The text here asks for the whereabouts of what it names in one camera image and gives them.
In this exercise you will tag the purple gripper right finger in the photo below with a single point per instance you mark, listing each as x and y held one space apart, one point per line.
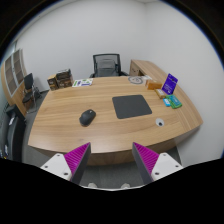
145 159

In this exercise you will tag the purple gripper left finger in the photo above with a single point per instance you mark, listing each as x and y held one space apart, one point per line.
77 161

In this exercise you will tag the black computer mouse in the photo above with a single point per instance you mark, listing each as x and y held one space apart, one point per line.
87 117

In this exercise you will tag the dark grey mouse pad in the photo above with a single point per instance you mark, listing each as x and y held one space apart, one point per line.
131 106

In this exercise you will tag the small blue packet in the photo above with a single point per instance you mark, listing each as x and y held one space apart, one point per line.
166 102

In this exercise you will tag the black equipment at left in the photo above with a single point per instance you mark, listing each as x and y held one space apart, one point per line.
12 134

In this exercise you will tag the green packet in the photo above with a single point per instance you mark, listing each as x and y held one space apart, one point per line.
174 102

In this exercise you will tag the yellow snack packet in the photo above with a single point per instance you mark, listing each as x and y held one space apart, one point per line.
160 93

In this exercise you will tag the orange cardboard box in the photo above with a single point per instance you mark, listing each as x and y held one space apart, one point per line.
151 85

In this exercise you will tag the white green leaflet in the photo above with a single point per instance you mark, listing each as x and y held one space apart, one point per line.
83 82

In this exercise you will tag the black side chair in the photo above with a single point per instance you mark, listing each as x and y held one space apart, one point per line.
30 92

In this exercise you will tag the small brown box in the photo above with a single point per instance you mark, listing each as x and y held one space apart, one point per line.
52 82

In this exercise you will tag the purple sign stand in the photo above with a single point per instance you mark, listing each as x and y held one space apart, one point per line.
170 84

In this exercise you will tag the dark brown box stack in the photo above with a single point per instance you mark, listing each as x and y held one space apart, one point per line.
64 78

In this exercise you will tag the wooden side cabinet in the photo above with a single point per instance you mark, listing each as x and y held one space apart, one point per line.
142 68

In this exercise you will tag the black mesh office chair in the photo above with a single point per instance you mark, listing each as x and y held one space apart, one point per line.
107 65

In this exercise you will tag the wooden lattice shelf cabinet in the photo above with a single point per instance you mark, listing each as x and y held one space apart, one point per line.
13 72

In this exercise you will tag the desk cable grommet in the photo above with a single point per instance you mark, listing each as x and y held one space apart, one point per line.
160 122

